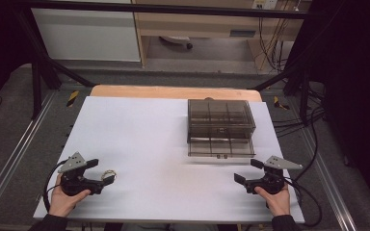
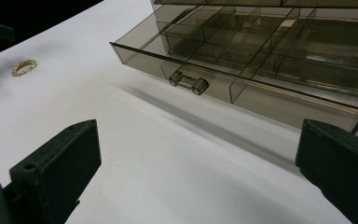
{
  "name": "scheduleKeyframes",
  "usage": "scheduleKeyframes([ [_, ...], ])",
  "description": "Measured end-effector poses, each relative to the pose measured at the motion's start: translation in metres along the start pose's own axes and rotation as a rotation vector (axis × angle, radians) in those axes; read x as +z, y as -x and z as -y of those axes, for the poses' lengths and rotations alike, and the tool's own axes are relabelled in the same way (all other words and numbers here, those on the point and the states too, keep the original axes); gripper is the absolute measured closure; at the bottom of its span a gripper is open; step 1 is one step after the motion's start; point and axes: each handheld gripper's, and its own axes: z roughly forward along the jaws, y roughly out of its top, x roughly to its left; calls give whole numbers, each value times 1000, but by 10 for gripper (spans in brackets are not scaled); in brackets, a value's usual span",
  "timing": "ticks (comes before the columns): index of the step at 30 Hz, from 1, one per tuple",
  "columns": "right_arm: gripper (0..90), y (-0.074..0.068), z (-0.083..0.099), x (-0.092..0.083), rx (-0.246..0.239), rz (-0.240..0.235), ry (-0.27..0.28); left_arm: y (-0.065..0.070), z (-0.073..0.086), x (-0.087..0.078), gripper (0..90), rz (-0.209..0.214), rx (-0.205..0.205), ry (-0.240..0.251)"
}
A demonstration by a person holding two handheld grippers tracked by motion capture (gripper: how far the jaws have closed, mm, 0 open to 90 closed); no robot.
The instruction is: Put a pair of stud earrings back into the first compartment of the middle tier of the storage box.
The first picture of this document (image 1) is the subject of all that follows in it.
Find black curtain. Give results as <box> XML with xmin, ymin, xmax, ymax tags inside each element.
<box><xmin>297</xmin><ymin>0</ymin><xmax>370</xmax><ymax>220</ymax></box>
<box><xmin>0</xmin><ymin>0</ymin><xmax>35</xmax><ymax>116</ymax></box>

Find small gold bracelet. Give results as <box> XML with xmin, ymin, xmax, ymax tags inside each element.
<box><xmin>100</xmin><ymin>169</ymin><xmax>118</xmax><ymax>181</ymax></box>

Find hanging cable bundle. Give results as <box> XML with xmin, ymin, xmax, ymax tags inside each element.
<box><xmin>255</xmin><ymin>14</ymin><xmax>292</xmax><ymax>73</ymax></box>

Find aluminium floor rail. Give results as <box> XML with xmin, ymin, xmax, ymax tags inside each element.
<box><xmin>0</xmin><ymin>90</ymin><xmax>58</xmax><ymax>222</ymax></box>
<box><xmin>301</xmin><ymin>126</ymin><xmax>358</xmax><ymax>231</ymax></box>

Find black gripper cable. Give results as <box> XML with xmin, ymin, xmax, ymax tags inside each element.
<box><xmin>41</xmin><ymin>159</ymin><xmax>69</xmax><ymax>214</ymax></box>
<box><xmin>283</xmin><ymin>176</ymin><xmax>324</xmax><ymax>228</ymax></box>

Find person's left hand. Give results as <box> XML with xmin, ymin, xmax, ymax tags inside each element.
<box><xmin>48</xmin><ymin>173</ymin><xmax>92</xmax><ymax>218</ymax></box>

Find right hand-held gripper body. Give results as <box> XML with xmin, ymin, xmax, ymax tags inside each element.
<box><xmin>244</xmin><ymin>155</ymin><xmax>304</xmax><ymax>195</ymax></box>

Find office chair caster base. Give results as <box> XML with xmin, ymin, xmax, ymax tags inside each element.
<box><xmin>158</xmin><ymin>35</ymin><xmax>194</xmax><ymax>51</ymax></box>

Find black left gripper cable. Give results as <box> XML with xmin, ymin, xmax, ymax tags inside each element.
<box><xmin>41</xmin><ymin>159</ymin><xmax>69</xmax><ymax>214</ymax></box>

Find yellow black tape strip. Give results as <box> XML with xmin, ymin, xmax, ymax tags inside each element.
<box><xmin>66</xmin><ymin>90</ymin><xmax>80</xmax><ymax>108</ymax></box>
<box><xmin>273</xmin><ymin>95</ymin><xmax>291</xmax><ymax>112</ymax></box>

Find black metal frame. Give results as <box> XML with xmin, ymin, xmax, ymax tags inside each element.
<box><xmin>12</xmin><ymin>0</ymin><xmax>323</xmax><ymax>127</ymax></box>

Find white table cover sheet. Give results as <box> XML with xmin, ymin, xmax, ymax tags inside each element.
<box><xmin>33</xmin><ymin>95</ymin><xmax>305</xmax><ymax>224</ymax></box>

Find white cabinet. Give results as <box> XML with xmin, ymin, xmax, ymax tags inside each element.
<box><xmin>31</xmin><ymin>0</ymin><xmax>142</xmax><ymax>63</ymax></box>

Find person's right hand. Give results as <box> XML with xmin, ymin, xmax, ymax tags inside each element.
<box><xmin>253</xmin><ymin>184</ymin><xmax>292</xmax><ymax>218</ymax></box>

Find smoky transparent plastic drawer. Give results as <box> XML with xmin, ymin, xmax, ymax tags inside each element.
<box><xmin>187</xmin><ymin>137</ymin><xmax>257</xmax><ymax>160</ymax></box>

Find white power strip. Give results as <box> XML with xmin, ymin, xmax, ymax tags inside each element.
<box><xmin>251</xmin><ymin>0</ymin><xmax>279</xmax><ymax>11</ymax></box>

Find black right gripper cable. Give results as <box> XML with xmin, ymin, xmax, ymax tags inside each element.
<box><xmin>283</xmin><ymin>176</ymin><xmax>324</xmax><ymax>228</ymax></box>

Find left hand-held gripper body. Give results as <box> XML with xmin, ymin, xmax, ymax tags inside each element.
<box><xmin>57</xmin><ymin>151</ymin><xmax>106</xmax><ymax>197</ymax></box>

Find smoky transparent organizer case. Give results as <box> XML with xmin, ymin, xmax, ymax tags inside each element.
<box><xmin>186</xmin><ymin>98</ymin><xmax>257</xmax><ymax>144</ymax></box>

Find black floor cable bundle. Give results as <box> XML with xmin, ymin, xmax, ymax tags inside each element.
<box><xmin>271</xmin><ymin>86</ymin><xmax>329</xmax><ymax>182</ymax></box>

